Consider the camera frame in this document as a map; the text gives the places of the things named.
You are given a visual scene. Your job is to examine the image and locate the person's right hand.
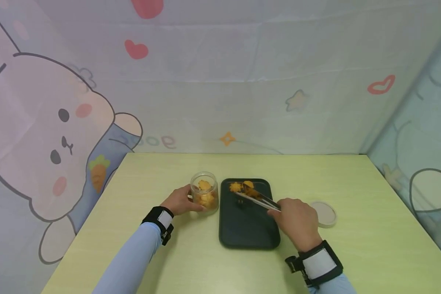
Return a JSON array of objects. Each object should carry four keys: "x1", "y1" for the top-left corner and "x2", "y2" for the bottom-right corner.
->
[{"x1": 267, "y1": 198, "x2": 323, "y2": 252}]

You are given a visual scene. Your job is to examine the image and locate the metal tongs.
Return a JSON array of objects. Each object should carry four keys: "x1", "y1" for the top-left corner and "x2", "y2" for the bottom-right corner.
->
[{"x1": 236, "y1": 184, "x2": 282, "y2": 212}]

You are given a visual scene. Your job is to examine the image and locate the clear plastic jar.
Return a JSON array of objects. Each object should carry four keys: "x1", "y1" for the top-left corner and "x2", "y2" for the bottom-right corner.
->
[{"x1": 190, "y1": 171, "x2": 220, "y2": 214}]

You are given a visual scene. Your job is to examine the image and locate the person's left hand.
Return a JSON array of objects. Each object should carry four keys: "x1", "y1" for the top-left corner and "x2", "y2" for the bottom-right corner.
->
[{"x1": 160, "y1": 185, "x2": 207, "y2": 216}]

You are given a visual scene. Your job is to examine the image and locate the person's left forearm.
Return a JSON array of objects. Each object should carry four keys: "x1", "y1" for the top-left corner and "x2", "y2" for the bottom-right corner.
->
[{"x1": 92, "y1": 223, "x2": 162, "y2": 294}]

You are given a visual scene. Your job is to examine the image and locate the beige round lid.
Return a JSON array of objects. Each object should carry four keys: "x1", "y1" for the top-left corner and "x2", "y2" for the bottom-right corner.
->
[{"x1": 310, "y1": 200, "x2": 338, "y2": 228}]

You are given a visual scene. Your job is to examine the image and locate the black wrist band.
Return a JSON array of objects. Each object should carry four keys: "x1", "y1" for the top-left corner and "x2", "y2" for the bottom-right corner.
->
[
  {"x1": 285, "y1": 240, "x2": 344, "y2": 289},
  {"x1": 141, "y1": 206, "x2": 175, "y2": 246}
]

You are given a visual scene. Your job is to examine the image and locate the person's right forearm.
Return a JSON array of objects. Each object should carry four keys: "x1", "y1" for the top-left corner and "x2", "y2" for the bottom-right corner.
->
[{"x1": 308, "y1": 273, "x2": 357, "y2": 294}]

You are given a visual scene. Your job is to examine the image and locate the pile of orange cookies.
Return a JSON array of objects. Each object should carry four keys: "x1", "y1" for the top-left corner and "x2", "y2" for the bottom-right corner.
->
[{"x1": 193, "y1": 180, "x2": 217, "y2": 209}]

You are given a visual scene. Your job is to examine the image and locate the black rectangular tray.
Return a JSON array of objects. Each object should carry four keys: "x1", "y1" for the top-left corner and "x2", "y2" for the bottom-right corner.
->
[{"x1": 218, "y1": 178, "x2": 281, "y2": 250}]

